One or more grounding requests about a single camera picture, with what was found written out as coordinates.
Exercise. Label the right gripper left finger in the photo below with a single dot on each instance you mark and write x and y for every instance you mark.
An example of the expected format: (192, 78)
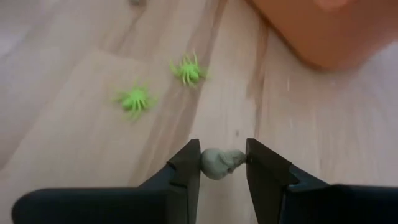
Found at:
(174, 193)

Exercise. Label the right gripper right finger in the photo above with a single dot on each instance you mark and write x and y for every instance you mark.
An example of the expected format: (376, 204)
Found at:
(273, 186)

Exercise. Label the beige plastic skull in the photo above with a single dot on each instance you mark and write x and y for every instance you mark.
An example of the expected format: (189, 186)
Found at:
(217, 165)

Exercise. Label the neon green plastic spider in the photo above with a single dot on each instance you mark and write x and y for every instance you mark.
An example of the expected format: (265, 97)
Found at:
(188, 70)
(135, 99)

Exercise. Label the orange plastic bin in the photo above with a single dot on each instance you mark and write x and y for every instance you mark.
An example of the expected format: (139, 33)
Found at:
(326, 37)

